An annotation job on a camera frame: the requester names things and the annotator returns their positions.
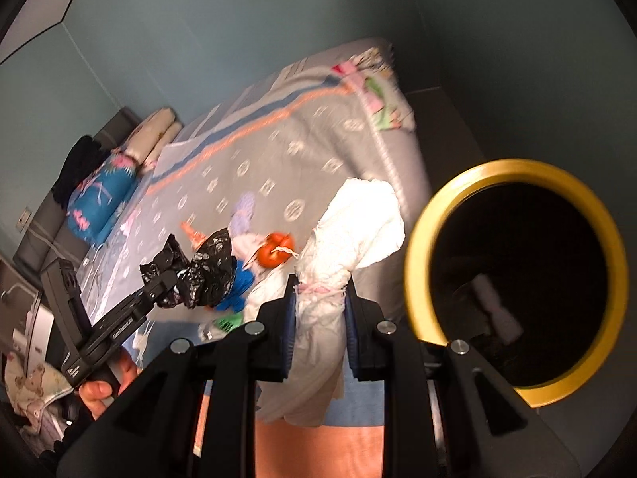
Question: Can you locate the orange snack wrapper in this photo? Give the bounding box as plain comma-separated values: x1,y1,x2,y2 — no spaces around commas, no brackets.
180,221,207,250

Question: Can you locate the white paper towel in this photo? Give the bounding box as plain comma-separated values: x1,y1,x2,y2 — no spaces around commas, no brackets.
256,176,406,426

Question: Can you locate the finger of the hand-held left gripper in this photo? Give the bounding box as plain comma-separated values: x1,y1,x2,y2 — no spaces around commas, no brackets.
139,274,187,319

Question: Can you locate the blue floral pillow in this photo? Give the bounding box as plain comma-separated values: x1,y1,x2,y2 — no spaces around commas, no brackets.
67,152,140,245

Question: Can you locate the colourful cartoon printed cloth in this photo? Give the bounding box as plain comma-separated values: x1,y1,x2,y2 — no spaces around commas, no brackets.
331,47,416,133

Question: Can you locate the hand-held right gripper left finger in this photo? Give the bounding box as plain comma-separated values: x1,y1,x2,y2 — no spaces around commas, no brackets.
57,275,299,478

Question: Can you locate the black cloth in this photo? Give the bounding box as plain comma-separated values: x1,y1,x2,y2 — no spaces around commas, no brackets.
51,135,117,205

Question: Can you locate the white crumpled plastic bag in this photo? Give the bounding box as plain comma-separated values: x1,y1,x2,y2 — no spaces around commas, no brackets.
230,233,272,284

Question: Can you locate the light purple cloth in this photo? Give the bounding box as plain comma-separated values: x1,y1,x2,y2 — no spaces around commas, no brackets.
229,193,257,237

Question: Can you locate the cream floral pillow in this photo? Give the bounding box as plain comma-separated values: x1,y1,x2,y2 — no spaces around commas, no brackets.
142,122,184,170
122,108,176,163

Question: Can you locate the blue cloth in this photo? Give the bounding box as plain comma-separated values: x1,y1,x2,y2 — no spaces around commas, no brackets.
214,258,260,312

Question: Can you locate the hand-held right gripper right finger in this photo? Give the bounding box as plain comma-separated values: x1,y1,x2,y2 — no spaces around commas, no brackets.
346,278,580,478

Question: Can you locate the orange cloth item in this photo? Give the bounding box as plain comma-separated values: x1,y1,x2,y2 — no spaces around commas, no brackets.
244,231,298,270

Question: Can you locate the crushed bottle with green label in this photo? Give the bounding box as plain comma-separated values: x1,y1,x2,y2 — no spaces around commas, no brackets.
198,311,244,344

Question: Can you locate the black patterned garment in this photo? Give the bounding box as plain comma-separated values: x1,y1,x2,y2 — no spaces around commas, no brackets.
139,228,238,310

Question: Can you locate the person's left hand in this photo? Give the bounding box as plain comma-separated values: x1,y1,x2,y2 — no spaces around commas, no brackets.
74,349,140,421

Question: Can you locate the grey printed blanket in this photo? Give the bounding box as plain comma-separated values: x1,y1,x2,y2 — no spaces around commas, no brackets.
74,37,434,478

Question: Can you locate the bear printed cloth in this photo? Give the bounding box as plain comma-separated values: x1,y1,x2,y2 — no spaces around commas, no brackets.
2,346,68,434

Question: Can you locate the black bin with yellow rim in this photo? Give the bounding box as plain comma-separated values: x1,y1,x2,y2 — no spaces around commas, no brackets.
404,158,630,406

